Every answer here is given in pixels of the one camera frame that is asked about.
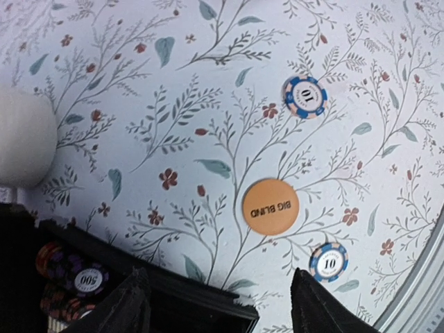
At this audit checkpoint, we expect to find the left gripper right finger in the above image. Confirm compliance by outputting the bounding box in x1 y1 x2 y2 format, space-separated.
291 268 377 333

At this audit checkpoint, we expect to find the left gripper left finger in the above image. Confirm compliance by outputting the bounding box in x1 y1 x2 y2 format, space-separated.
65 268 151 333

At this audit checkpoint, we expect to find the black poker chip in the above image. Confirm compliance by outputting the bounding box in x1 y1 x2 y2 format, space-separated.
309 242 349 283

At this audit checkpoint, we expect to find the orange big blind button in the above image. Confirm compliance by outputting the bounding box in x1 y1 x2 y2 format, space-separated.
241 178 300 236

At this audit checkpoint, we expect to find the blue ten poker chip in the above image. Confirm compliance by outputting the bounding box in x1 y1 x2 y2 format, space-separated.
282 76 328 119

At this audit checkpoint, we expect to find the blue playing card deck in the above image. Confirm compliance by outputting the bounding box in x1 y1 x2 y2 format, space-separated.
47 317 69 333

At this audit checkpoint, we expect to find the black poker set case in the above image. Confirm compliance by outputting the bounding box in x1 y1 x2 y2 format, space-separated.
1 204 259 332

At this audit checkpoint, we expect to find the blue chip stack white top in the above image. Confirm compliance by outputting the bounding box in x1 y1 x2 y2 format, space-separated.
35 241 110 298

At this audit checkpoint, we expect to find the black chip stack white top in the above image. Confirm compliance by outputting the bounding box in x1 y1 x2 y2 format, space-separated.
40 282 96 323

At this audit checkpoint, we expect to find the floral table mat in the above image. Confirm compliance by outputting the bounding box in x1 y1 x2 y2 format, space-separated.
1 1 443 332

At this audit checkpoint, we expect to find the cream ribbed cup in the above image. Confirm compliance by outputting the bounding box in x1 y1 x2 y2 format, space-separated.
1 85 58 188

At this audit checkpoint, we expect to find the front aluminium rail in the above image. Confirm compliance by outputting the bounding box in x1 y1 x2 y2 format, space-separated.
374 214 443 332

